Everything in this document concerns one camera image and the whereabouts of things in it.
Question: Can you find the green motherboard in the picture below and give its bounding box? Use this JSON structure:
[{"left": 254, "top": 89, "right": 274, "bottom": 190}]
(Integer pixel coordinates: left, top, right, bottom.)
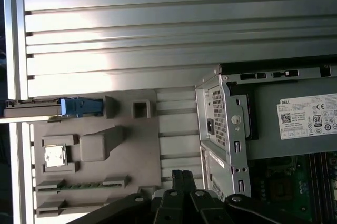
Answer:
[{"left": 249, "top": 152, "right": 337, "bottom": 203}]

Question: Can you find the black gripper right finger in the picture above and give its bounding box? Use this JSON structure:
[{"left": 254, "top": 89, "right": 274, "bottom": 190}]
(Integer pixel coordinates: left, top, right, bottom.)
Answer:
[{"left": 183, "top": 170, "right": 311, "bottom": 224}]

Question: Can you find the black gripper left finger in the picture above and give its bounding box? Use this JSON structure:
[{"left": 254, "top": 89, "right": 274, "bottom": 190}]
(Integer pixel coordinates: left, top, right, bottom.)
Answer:
[{"left": 84, "top": 170, "right": 185, "bottom": 224}]

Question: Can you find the CPU socket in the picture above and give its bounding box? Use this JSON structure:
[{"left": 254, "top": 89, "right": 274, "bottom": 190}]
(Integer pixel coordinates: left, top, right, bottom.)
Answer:
[{"left": 268, "top": 174, "right": 295, "bottom": 203}]

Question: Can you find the green RAM stick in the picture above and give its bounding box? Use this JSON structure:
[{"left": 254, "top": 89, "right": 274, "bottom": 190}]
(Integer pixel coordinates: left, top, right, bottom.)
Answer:
[{"left": 56, "top": 181, "right": 105, "bottom": 189}]

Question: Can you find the silver CPU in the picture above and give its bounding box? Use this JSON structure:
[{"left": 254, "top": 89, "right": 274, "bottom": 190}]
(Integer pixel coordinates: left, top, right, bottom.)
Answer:
[{"left": 44, "top": 145, "right": 70, "bottom": 168}]

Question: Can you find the black open PC case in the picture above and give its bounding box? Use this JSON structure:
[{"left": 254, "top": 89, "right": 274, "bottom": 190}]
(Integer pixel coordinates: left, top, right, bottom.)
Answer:
[{"left": 194, "top": 62, "right": 337, "bottom": 224}]

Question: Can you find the black RAM slot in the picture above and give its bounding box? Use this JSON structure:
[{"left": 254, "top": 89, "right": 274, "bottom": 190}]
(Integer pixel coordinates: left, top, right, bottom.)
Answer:
[
  {"left": 319, "top": 152, "right": 325, "bottom": 198},
  {"left": 308, "top": 152, "right": 314, "bottom": 198},
  {"left": 313, "top": 152, "right": 320, "bottom": 198},
  {"left": 325, "top": 152, "right": 331, "bottom": 198}
]

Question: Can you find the grey parts rack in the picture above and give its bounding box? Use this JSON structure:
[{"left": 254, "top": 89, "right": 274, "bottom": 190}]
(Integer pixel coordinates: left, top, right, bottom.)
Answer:
[{"left": 29, "top": 88, "right": 158, "bottom": 219}]

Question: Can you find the hard disk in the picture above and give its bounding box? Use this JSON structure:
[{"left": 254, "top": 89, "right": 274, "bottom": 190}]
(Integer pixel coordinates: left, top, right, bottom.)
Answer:
[{"left": 2, "top": 97, "right": 104, "bottom": 119}]

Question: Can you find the grey power supply unit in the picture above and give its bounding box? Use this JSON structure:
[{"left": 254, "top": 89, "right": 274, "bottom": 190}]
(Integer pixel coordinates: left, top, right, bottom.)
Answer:
[{"left": 207, "top": 80, "right": 337, "bottom": 160}]

